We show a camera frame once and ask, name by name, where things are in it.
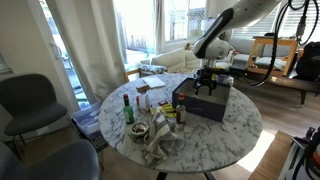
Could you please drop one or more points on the blue cardboard shoe box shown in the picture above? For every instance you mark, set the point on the blue cardboard shoe box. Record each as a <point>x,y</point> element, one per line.
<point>200,106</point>

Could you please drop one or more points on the black backpack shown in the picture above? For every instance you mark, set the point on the black backpack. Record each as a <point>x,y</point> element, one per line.
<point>308,61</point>

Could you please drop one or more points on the brown sauce bottle red cap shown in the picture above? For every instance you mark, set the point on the brown sauce bottle red cap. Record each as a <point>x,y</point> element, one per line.
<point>181,111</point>

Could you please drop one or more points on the beige sofa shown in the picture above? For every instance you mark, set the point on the beige sofa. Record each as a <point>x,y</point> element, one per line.
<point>173,60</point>

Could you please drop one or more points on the white window blind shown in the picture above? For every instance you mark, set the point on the white window blind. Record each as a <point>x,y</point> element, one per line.
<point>260,28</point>

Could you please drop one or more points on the white lamp shade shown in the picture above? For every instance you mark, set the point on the white lamp shade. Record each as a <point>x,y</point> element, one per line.
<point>208,25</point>

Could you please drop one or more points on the wooden side table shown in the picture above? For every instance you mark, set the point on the wooden side table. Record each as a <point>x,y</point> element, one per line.
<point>271,41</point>

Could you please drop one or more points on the white plastic bottle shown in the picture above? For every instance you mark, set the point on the white plastic bottle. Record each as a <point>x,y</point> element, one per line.
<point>144,100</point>

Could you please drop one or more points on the small brown cardboard box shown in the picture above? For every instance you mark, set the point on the small brown cardboard box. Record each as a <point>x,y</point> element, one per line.
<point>143,88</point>

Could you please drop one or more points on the light wooden workbench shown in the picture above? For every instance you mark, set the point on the light wooden workbench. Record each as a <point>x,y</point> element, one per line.
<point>273,156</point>

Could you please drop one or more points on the grey sofa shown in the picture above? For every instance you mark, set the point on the grey sofa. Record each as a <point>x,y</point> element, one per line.
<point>240,50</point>

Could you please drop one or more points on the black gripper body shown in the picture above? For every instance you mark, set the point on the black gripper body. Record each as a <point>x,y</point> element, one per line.
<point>206,75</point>

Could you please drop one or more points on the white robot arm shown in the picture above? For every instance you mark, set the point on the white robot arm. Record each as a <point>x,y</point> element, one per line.
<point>240,13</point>

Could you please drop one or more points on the white curtain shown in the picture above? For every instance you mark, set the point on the white curtain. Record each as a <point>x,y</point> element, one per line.
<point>90,43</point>

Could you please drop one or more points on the small ceramic bowl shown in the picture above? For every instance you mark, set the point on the small ceramic bowl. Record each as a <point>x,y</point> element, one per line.
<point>139,129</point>

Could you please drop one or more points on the grey white striped towel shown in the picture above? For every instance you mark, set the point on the grey white striped towel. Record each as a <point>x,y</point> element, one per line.
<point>160,136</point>

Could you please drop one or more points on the grey upholstered chair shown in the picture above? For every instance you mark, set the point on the grey upholstered chair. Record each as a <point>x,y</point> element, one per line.
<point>30,103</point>
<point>50,163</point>

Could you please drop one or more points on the grey white patterned blanket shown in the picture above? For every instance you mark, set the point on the grey white patterned blanket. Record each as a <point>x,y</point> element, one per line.
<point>151,69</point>

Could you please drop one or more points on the black red clamp mount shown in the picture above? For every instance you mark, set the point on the black red clamp mount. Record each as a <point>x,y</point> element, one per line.
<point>310,153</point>

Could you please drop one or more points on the white paper booklet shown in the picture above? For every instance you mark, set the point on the white paper booklet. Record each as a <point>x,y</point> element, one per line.
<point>154,82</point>

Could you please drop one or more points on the wooden chair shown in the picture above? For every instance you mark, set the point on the wooden chair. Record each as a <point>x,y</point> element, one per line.
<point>131,74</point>

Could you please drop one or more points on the black low bench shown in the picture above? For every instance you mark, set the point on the black low bench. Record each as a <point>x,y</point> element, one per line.
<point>290,83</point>

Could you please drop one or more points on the green glass bottle red cap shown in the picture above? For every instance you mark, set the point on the green glass bottle red cap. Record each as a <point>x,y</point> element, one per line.
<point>128,113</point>

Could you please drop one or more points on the yellow black printed packet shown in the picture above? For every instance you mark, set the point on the yellow black printed packet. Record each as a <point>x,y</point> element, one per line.
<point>171,115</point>
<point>167,108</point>

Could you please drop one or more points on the clear plastic storage bin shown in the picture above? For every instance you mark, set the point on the clear plastic storage bin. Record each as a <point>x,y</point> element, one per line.
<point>86,121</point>

